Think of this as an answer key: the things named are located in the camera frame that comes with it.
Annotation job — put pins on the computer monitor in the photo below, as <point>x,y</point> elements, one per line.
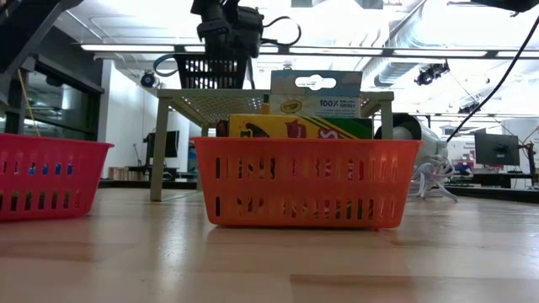
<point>497,149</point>

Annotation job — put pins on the red plastic basket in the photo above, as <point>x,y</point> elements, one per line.
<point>46,181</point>

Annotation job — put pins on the black plastic basket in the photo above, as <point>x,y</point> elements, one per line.
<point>210,71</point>

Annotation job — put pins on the orange plastic basket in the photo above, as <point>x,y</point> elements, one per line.
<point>307,185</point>

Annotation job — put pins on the white desk lamp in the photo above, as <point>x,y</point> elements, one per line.
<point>425,143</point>

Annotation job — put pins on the black round wall camera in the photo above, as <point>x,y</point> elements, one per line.
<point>148,79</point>

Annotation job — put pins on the yellow crayon box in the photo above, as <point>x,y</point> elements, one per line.
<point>295,126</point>

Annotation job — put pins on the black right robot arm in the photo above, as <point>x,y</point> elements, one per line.
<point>509,4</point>

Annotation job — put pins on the green perforated metal shelf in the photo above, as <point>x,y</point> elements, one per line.
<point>162,139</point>

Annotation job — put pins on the dark background monitor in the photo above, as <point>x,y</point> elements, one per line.
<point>170,144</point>

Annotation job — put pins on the black ceiling-mounted camera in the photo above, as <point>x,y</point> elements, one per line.
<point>431,72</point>

